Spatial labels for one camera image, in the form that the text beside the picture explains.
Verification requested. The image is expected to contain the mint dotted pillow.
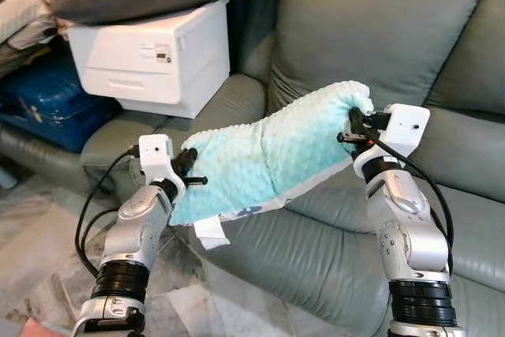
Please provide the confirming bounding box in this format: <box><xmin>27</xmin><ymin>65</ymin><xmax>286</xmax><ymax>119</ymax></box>
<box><xmin>168</xmin><ymin>81</ymin><xmax>376</xmax><ymax>251</ymax></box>

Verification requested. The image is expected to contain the green leather sofa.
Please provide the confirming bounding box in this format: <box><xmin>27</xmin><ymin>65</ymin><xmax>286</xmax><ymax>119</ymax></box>
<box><xmin>0</xmin><ymin>0</ymin><xmax>505</xmax><ymax>337</ymax></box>

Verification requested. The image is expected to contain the white plastic drawer box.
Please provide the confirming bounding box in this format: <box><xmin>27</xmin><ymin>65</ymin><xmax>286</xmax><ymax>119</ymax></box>
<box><xmin>67</xmin><ymin>0</ymin><xmax>231</xmax><ymax>119</ymax></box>

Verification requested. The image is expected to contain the blue suitcase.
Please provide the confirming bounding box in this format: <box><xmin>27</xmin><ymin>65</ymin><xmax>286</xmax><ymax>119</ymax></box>
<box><xmin>0</xmin><ymin>51</ymin><xmax>121</xmax><ymax>154</ymax></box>

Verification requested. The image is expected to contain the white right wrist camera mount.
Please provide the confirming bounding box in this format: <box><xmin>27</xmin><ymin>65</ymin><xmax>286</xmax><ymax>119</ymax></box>
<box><xmin>353</xmin><ymin>103</ymin><xmax>432</xmax><ymax>180</ymax></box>

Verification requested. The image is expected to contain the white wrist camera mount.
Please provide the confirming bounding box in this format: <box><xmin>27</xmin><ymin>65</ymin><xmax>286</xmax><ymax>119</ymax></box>
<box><xmin>137</xmin><ymin>134</ymin><xmax>187</xmax><ymax>196</ymax></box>
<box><xmin>353</xmin><ymin>103</ymin><xmax>432</xmax><ymax>180</ymax></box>

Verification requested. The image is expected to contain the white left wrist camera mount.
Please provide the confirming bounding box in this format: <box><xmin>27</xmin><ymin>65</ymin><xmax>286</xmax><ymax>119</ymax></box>
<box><xmin>137</xmin><ymin>134</ymin><xmax>187</xmax><ymax>196</ymax></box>

